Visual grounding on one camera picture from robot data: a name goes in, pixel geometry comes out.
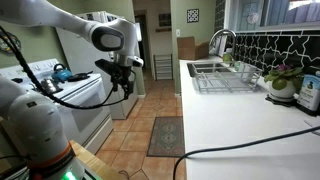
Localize green sponge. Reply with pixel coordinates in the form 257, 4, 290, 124
222, 53, 234, 64

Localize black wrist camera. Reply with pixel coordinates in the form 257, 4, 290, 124
94, 58, 118, 75

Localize metal shoe rack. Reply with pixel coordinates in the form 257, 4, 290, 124
153, 53, 174, 82

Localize chrome kitchen faucet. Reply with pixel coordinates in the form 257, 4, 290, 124
208, 28, 238, 55

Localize black cable over countertop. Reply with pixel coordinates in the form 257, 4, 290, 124
172, 125, 320, 180

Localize white refrigerator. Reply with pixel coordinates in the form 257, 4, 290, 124
54, 11, 146, 120

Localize patterned floor rug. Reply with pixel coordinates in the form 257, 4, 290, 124
146, 115, 185, 158

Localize white kitchen stove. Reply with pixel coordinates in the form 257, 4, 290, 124
0, 58, 114, 155

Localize green soap bottle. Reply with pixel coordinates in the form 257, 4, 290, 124
233, 59, 242, 72

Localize kitchen window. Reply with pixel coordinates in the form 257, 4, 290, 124
223, 0, 320, 33

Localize black white patterned wall art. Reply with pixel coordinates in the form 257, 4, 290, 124
186, 8, 200, 24

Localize dark hallway picture frame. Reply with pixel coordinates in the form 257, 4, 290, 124
158, 12, 172, 28

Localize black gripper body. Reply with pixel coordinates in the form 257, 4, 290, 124
110, 61, 136, 89

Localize small silver pot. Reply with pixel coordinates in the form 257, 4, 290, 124
39, 78, 64, 95

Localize black trivet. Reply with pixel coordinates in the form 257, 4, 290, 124
264, 94, 299, 108

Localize bottle with blue white label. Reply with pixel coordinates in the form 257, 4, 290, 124
296, 70, 320, 117

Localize wire dish rack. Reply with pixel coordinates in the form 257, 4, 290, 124
192, 63, 264, 94

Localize brown cardboard box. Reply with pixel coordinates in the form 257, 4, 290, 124
176, 35, 210, 61

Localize dark wall clock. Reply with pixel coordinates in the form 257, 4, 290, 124
0, 31, 22, 54

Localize potted plant in white pot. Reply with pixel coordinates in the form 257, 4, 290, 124
263, 64, 305, 101

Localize steel kitchen sink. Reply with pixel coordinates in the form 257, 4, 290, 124
186, 61, 234, 78

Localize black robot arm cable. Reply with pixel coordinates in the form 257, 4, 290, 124
0, 25, 137, 111

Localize blue kettle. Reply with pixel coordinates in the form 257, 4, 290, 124
51, 63, 73, 84

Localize black frying pan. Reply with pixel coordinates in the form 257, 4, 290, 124
68, 70, 94, 83

